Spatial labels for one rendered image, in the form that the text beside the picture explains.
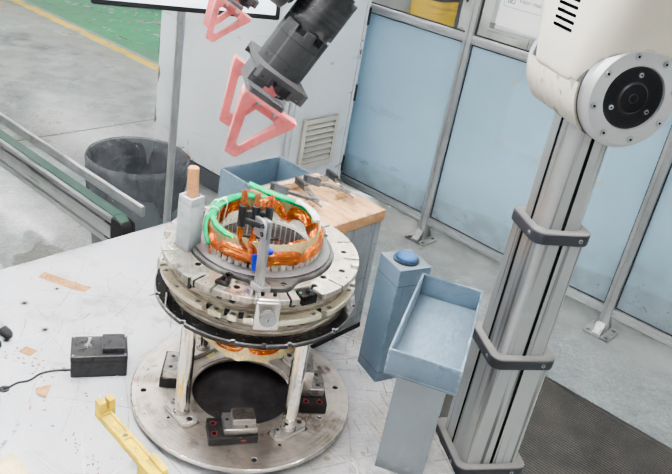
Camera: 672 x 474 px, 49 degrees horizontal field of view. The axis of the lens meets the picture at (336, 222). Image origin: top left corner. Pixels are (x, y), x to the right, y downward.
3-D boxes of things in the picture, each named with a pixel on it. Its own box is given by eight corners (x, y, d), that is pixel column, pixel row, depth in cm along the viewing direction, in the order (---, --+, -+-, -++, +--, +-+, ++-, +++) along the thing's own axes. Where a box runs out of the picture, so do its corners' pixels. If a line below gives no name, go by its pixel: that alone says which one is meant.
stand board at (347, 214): (248, 199, 147) (250, 188, 146) (315, 182, 161) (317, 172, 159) (318, 242, 136) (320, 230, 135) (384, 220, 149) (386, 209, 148)
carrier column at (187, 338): (170, 413, 124) (179, 309, 115) (182, 407, 126) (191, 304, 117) (180, 421, 122) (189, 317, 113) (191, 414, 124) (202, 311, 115)
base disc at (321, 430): (84, 381, 129) (84, 377, 128) (244, 307, 157) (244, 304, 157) (238, 515, 109) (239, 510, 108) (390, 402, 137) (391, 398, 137)
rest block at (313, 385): (298, 395, 130) (303, 372, 128) (296, 375, 135) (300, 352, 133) (323, 397, 131) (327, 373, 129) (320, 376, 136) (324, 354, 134)
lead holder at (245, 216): (234, 225, 104) (237, 203, 102) (255, 218, 107) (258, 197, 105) (253, 236, 102) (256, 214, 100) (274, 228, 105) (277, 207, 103)
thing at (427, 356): (419, 517, 115) (462, 372, 103) (354, 493, 118) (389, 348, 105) (445, 420, 137) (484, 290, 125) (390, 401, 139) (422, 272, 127)
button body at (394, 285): (374, 382, 144) (400, 271, 133) (357, 361, 149) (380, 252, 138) (404, 376, 147) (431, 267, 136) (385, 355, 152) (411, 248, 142)
